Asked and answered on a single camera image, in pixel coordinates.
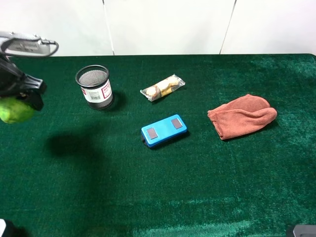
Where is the wrapped snack packet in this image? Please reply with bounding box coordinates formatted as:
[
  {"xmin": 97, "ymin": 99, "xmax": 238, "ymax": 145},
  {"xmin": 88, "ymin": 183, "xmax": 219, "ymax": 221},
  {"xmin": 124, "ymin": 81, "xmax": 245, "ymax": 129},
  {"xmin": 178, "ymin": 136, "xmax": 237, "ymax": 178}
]
[{"xmin": 140, "ymin": 74, "xmax": 186, "ymax": 102}]

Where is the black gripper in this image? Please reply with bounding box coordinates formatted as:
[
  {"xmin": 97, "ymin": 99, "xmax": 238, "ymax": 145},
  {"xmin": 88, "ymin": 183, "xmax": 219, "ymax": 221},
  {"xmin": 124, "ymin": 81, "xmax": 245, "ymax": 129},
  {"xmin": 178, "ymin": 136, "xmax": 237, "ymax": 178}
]
[{"xmin": 0, "ymin": 56, "xmax": 47, "ymax": 111}]

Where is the folded orange cloth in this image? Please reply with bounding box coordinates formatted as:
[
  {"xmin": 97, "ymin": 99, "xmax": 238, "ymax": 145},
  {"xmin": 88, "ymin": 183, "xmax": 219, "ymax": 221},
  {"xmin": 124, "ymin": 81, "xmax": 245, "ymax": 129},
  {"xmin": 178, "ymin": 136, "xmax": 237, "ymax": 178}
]
[{"xmin": 207, "ymin": 94, "xmax": 277, "ymax": 140}]

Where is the blue whiteboard eraser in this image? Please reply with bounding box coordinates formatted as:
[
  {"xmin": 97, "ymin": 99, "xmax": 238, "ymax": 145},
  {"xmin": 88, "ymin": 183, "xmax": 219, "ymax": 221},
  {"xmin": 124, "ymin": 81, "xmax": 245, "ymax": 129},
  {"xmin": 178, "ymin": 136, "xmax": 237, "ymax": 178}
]
[{"xmin": 141, "ymin": 114, "xmax": 187, "ymax": 148}]

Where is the black mesh pen cup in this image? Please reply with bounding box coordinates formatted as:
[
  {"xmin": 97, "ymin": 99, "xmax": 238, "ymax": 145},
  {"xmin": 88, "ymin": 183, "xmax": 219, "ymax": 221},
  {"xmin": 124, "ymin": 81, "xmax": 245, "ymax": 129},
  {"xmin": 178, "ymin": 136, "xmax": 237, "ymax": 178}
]
[{"xmin": 75, "ymin": 65, "xmax": 114, "ymax": 110}]

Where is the green lime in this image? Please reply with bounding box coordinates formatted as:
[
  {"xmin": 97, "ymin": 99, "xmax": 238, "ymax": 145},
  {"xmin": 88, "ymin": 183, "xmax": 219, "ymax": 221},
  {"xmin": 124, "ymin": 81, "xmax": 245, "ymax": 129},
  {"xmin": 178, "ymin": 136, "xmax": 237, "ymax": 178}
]
[{"xmin": 0, "ymin": 97, "xmax": 35, "ymax": 124}]

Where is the grey object bottom right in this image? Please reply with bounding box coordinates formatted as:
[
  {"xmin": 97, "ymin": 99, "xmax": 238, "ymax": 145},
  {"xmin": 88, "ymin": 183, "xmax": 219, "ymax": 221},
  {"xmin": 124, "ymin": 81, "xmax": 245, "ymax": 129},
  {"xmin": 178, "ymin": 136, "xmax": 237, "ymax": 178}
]
[{"xmin": 286, "ymin": 225, "xmax": 316, "ymax": 237}]

